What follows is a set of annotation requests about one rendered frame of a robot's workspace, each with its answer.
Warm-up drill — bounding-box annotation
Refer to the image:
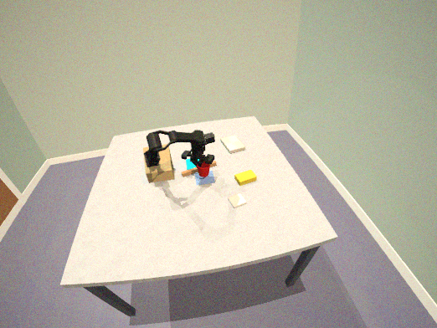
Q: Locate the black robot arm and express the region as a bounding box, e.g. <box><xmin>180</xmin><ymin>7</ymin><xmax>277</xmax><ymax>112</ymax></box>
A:
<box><xmin>144</xmin><ymin>130</ymin><xmax>215</xmax><ymax>167</ymax></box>

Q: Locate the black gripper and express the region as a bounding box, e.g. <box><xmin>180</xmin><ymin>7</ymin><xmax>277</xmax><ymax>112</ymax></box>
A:
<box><xmin>181</xmin><ymin>146</ymin><xmax>215</xmax><ymax>168</ymax></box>

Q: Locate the orange flat bar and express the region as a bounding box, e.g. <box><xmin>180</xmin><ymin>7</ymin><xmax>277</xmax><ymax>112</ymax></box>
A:
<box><xmin>181</xmin><ymin>161</ymin><xmax>217</xmax><ymax>177</ymax></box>

